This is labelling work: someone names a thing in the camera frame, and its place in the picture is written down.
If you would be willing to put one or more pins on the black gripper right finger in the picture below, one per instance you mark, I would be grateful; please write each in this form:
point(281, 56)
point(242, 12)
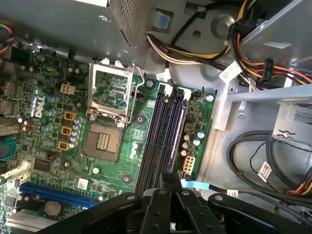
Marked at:
point(192, 214)

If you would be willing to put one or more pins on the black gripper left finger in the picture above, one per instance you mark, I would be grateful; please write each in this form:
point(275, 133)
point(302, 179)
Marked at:
point(156, 214)

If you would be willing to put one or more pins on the RAM stick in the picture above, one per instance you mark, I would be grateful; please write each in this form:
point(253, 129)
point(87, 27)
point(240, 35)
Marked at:
point(178, 136)

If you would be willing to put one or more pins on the green motherboard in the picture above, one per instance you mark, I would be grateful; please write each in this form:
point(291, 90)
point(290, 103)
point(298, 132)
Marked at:
point(109, 170)

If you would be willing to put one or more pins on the black PC case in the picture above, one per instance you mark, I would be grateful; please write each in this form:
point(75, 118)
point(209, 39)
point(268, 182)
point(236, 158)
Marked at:
point(219, 156)

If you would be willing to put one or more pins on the CPU socket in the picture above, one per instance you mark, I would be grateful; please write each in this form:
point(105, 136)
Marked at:
point(103, 141)

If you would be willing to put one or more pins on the blue expansion slot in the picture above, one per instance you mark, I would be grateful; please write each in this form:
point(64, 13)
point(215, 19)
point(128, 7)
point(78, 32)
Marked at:
point(56, 195)

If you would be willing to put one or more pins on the metal socket cover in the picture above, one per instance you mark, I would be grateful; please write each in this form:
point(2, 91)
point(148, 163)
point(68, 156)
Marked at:
point(92, 90)

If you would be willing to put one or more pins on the grey metal drive cage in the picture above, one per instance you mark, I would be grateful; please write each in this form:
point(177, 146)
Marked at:
point(268, 93)

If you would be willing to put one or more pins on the blue video port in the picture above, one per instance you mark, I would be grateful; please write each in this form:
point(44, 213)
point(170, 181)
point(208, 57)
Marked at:
point(7, 148)

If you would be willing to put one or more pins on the grey power supply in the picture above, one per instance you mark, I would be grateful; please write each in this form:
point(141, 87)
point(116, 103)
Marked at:
point(73, 29)

